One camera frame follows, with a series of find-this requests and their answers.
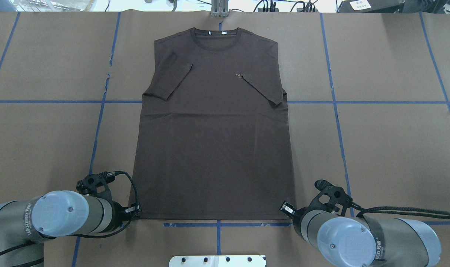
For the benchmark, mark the aluminium frame post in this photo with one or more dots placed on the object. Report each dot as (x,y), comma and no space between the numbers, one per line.
(219,8)

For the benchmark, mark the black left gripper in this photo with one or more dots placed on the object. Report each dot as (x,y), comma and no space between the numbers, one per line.
(118,214)

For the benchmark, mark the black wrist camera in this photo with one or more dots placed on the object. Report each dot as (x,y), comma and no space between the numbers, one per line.
(330,199)
(96,185)

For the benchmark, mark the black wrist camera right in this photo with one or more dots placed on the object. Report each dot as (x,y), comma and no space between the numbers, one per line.
(330,199)

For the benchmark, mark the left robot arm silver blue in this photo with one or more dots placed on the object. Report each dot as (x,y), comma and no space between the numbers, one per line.
(25,226)

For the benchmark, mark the black cable connectors on table edge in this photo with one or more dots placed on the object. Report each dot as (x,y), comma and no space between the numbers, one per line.
(286,6)

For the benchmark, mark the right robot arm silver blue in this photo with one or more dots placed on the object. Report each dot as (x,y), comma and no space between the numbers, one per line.
(366,242)

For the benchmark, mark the dark brown t-shirt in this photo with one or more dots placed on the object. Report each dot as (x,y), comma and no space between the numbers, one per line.
(214,141)

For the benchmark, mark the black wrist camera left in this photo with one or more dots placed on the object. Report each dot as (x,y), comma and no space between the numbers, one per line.
(96,185)

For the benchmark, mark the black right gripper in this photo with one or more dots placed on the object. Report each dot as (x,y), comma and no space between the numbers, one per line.
(296,215)

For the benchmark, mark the black box with white label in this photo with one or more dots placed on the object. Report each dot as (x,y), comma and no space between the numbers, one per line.
(371,6)

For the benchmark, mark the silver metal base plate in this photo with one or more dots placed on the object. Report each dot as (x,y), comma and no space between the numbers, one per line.
(219,261)

